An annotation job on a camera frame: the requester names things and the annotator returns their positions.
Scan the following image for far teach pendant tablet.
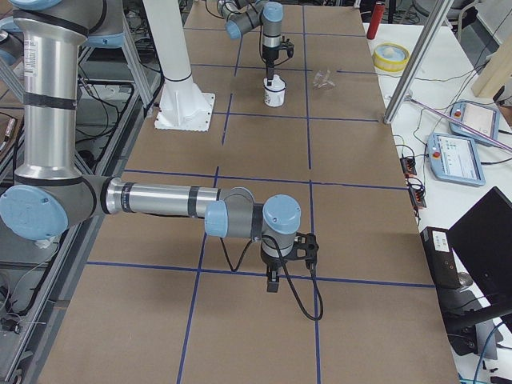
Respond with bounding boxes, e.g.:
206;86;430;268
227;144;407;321
450;100;499;146

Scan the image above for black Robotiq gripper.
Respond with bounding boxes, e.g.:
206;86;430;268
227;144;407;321
262;46;279;86

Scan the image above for black desktop box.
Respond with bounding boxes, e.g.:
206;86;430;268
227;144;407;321
421;226;461;290

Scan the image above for white enamel mug blue rim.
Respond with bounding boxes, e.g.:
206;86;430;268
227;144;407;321
264;89;286;107

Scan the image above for clear plastic funnel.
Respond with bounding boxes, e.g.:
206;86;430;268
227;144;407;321
313;70;336;89

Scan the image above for yellow blue bowl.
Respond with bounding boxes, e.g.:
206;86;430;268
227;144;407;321
373;42;410;72

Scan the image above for aluminium frame post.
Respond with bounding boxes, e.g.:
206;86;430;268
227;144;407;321
383;0;454;124

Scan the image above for black computer monitor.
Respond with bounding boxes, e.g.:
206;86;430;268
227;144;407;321
447;186;511;303

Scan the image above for teach pendant tablet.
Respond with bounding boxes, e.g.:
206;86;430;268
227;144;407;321
450;100;499;146
426;133;486;186

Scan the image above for near teach pendant tablet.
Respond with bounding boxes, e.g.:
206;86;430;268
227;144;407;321
426;133;486;186

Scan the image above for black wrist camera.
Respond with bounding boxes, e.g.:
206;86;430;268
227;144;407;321
292;232;319;272
279;36;294;59

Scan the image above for aluminium side frame rail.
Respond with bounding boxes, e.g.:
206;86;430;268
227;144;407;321
0;15;165;384

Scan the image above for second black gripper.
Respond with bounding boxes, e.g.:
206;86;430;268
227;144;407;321
262;254;282;280

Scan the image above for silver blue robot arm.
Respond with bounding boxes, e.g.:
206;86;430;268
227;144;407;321
217;1;286;82

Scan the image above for reacher grabber stick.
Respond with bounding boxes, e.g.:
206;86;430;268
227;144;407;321
404;96;512;153

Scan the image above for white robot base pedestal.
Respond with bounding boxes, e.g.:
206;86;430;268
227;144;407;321
143;0;215;132

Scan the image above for red cylinder tube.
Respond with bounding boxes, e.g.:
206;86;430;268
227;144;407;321
366;1;386;40

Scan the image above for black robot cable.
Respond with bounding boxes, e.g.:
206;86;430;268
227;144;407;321
219;234;325;321

